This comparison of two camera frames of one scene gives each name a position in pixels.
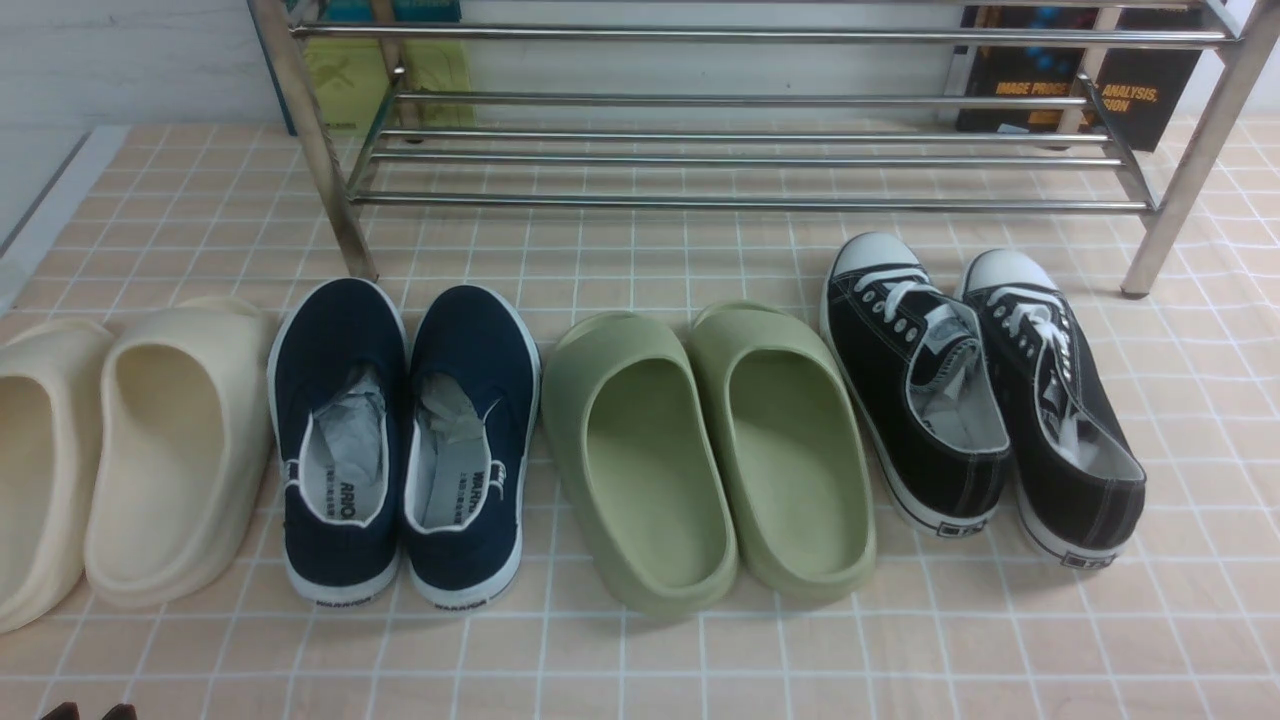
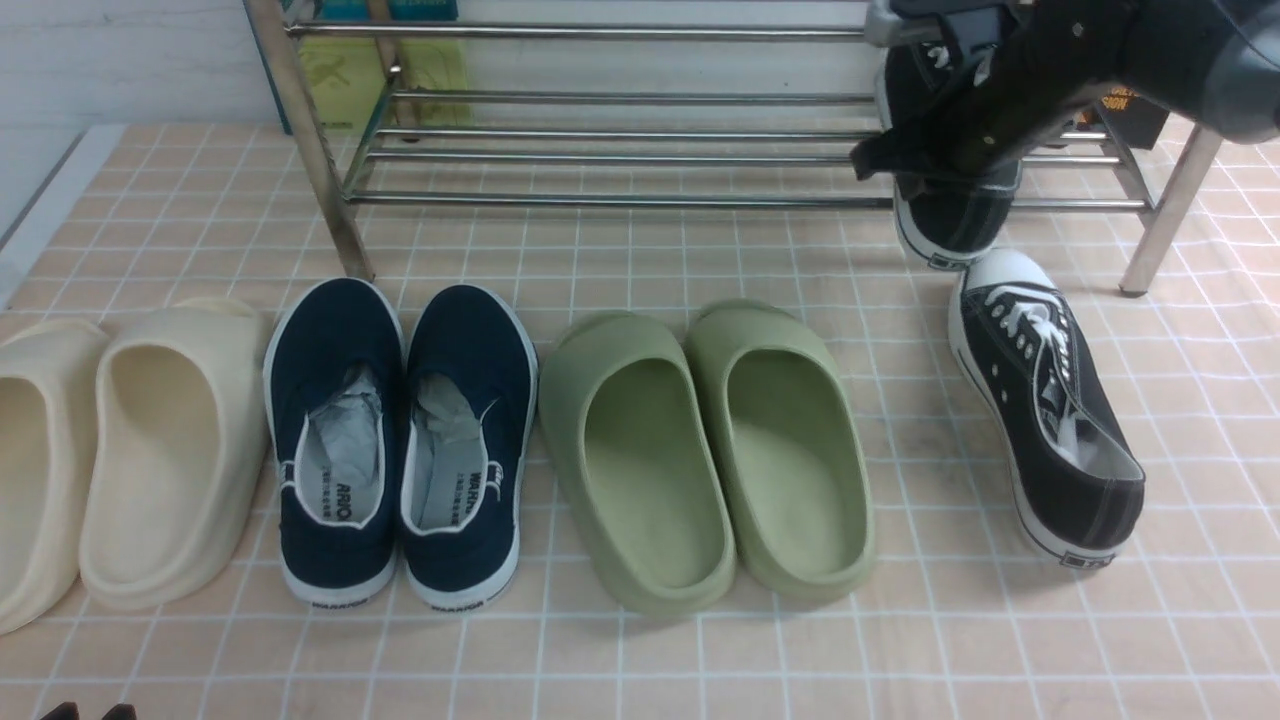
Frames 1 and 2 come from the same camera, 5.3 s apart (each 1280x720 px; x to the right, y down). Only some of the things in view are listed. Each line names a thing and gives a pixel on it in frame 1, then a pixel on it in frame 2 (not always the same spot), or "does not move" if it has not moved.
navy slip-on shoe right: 475,375 does not move
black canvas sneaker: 920,376 -> 948,223
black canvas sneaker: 1078,480 does not move
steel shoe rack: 769,104 does not move
